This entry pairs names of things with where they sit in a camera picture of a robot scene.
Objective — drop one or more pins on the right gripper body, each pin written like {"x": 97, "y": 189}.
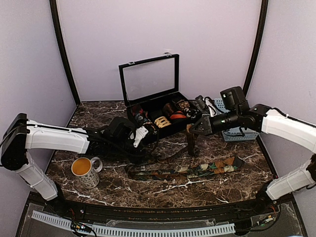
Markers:
{"x": 209, "y": 130}

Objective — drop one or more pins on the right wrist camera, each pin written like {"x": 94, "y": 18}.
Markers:
{"x": 205, "y": 105}

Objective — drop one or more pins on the white perforated cable duct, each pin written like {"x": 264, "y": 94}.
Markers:
{"x": 99, "y": 230}

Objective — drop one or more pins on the patterned mug with orange liquid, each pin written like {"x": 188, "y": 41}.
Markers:
{"x": 87, "y": 171}

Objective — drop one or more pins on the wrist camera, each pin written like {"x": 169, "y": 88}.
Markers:
{"x": 140, "y": 133}
{"x": 205, "y": 105}

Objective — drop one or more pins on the tan patterned rolled tie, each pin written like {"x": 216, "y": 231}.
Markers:
{"x": 183, "y": 105}

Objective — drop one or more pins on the cream striped rolled tie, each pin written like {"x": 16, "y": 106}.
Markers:
{"x": 162, "y": 122}

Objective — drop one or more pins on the camouflage patterned necktie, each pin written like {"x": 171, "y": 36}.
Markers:
{"x": 181, "y": 165}

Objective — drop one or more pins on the floral dark rolled tie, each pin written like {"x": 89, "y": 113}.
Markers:
{"x": 150, "y": 127}

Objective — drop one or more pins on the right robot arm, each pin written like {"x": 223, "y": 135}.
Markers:
{"x": 265, "y": 119}

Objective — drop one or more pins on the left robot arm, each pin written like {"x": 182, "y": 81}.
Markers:
{"x": 23, "y": 134}

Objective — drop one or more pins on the blue plastic basket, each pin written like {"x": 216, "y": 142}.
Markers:
{"x": 234, "y": 134}

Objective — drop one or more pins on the black front rail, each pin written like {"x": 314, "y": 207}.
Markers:
{"x": 232, "y": 212}

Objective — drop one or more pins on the orange black rolled tie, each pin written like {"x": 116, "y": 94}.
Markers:
{"x": 177, "y": 115}

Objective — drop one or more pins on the black tie storage box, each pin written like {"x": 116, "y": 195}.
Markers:
{"x": 152, "y": 83}

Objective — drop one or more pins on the red dark rolled tie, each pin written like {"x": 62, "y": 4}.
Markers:
{"x": 137, "y": 111}

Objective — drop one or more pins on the black white rolled tie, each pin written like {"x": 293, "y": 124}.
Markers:
{"x": 191, "y": 113}

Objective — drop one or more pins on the brown rolled tie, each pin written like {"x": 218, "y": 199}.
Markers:
{"x": 169, "y": 109}

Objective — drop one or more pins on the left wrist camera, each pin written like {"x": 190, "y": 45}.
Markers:
{"x": 140, "y": 133}

